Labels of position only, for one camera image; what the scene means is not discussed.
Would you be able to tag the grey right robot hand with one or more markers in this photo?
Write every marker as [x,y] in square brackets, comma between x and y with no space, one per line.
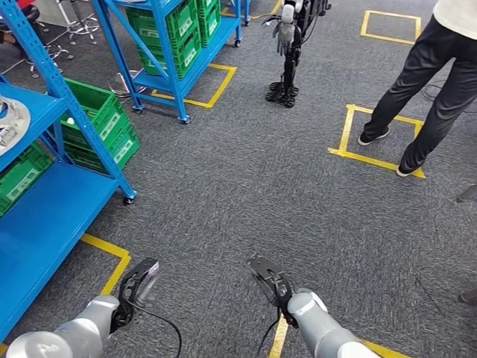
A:
[267,289]

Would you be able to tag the blue metal shelf rack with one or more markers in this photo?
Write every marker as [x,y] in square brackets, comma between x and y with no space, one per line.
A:
[167,64]
[44,222]

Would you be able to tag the round steel stool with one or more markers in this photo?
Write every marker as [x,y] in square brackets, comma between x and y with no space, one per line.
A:
[124,85]

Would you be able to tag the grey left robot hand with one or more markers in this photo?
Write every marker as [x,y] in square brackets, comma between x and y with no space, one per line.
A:
[147,290]

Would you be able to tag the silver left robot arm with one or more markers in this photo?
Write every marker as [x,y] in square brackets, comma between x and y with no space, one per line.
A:
[74,331]

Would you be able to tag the black humanoid robot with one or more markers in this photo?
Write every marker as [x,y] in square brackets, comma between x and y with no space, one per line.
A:
[290,54]

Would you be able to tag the black seat stool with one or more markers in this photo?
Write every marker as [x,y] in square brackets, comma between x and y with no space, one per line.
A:
[28,12]
[84,24]

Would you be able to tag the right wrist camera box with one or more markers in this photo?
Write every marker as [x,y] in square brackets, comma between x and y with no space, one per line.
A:
[284,296]

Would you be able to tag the ribbed right robot arm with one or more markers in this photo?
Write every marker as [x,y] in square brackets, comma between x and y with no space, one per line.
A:
[320,331]

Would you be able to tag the grey wheel cover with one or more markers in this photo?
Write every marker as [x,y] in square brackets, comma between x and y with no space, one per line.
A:
[11,123]

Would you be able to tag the green plastic crate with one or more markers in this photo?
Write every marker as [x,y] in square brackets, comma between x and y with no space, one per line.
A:
[100,113]
[123,150]
[22,178]
[186,57]
[208,22]
[179,22]

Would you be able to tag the person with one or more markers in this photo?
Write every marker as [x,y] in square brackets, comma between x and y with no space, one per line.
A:
[429,64]
[7,34]

